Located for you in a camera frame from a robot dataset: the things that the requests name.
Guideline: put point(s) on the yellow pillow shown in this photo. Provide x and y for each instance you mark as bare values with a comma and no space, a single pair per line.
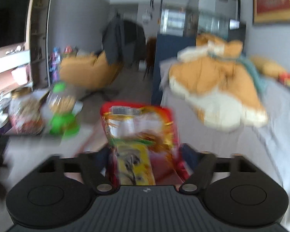
268,66

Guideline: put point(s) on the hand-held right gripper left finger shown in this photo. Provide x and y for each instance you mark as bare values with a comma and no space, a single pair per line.
107,160

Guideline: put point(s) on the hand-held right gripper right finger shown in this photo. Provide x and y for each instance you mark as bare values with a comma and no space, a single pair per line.
187,160

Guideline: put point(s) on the brown wooden chair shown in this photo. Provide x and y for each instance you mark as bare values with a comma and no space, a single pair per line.
150,55

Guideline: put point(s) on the teal cloth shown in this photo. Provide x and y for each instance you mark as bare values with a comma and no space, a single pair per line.
253,72

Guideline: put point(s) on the clear snack bag red base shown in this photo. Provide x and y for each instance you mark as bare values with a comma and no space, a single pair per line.
26,113

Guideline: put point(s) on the white television cabinet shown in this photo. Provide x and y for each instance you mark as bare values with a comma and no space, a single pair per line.
9,72

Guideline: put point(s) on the colourful toy figures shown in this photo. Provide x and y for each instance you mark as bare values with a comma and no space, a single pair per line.
55,62

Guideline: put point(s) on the glass fish tank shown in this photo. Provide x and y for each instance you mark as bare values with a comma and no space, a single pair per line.
198,21

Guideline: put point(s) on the clear snack jar green lid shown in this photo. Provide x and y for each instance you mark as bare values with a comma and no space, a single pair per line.
62,106

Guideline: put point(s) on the black television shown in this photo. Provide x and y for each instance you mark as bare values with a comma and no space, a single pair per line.
7,17

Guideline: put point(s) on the blue cabinet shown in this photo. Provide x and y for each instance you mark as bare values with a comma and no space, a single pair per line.
169,65

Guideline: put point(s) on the grey jacket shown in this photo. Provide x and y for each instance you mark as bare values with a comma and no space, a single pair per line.
120,41

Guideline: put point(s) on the tall display shelf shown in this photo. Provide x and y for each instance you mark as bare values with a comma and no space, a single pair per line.
38,29

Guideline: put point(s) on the orange and cream blanket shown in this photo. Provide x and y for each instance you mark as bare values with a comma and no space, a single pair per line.
215,84

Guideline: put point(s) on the yellow armchair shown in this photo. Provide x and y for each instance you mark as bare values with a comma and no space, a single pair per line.
89,70

